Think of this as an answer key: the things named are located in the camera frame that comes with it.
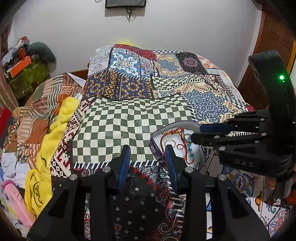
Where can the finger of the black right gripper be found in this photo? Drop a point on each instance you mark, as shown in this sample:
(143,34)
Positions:
(223,143)

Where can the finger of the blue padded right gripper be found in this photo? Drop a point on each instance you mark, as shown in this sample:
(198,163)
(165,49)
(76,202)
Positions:
(243,122)

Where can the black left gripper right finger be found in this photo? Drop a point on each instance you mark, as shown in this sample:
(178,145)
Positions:
(232,216)

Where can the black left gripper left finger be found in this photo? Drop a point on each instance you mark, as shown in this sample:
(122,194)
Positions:
(63,216)

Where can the purple heart-shaped tin box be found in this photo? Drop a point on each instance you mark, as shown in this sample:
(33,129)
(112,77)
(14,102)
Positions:
(178,135)

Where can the yellow cloth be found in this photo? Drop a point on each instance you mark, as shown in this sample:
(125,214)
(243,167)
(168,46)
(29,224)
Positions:
(38,186)

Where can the pink cylinder object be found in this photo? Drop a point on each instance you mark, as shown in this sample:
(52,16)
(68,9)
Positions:
(18,204)

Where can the striped orange brown blanket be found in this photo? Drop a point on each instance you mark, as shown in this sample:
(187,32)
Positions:
(32,121)

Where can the colourful patchwork bed cover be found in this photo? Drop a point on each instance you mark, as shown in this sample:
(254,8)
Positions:
(129,94)

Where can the green patterned box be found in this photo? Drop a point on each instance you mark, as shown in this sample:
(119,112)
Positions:
(29,78)

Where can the orange box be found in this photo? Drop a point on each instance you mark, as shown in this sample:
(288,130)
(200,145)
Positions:
(15,70)

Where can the wall mounted black screen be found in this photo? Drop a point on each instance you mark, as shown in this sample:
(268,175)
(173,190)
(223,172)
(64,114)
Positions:
(125,4)

